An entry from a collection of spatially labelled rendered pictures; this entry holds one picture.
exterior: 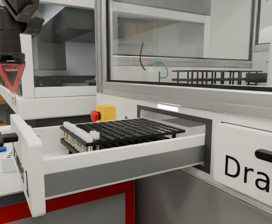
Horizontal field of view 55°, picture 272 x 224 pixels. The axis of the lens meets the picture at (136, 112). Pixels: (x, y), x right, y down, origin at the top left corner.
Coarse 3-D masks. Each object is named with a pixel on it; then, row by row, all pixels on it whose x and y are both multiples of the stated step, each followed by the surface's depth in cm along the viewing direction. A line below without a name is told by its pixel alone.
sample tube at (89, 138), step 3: (87, 135) 45; (90, 135) 45; (87, 138) 45; (90, 138) 45; (87, 141) 45; (90, 141) 46; (87, 147) 45; (90, 147) 45; (87, 150) 45; (90, 150) 45
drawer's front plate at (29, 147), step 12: (12, 120) 53; (12, 132) 56; (24, 132) 40; (24, 144) 38; (36, 144) 35; (24, 156) 39; (36, 156) 35; (24, 168) 40; (36, 168) 35; (24, 180) 42; (36, 180) 35; (24, 192) 43; (36, 192) 36; (36, 204) 36; (36, 216) 36
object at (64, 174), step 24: (48, 144) 61; (144, 144) 46; (168, 144) 49; (192, 144) 52; (48, 168) 38; (72, 168) 40; (96, 168) 42; (120, 168) 44; (144, 168) 46; (168, 168) 49; (48, 192) 38; (72, 192) 40
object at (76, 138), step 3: (60, 126) 59; (63, 126) 60; (63, 129) 57; (66, 129) 56; (66, 132) 55; (69, 132) 53; (69, 135) 53; (72, 135) 51; (75, 135) 50; (75, 138) 50; (78, 138) 48; (78, 141) 48; (81, 141) 46; (84, 141) 46; (93, 141) 46; (84, 144) 45; (87, 144) 45; (90, 144) 45; (93, 144) 45
